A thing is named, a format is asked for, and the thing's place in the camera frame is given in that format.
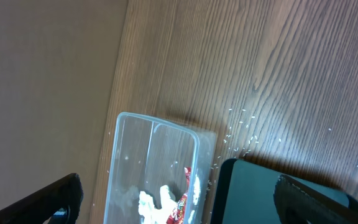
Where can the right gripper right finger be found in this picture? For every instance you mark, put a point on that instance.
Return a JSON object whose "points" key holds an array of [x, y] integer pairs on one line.
{"points": [[297, 203]]}

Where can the black tray bin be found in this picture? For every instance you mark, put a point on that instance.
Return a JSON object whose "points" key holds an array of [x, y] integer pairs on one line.
{"points": [[245, 194]]}

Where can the red snack wrapper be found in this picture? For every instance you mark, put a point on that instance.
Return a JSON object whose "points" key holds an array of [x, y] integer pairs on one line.
{"points": [[177, 215]]}

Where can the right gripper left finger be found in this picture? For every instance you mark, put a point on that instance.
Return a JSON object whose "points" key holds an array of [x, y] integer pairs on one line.
{"points": [[58, 202]]}

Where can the clear plastic bin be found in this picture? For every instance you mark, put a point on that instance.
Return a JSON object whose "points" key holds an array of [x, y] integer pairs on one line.
{"points": [[150, 152]]}

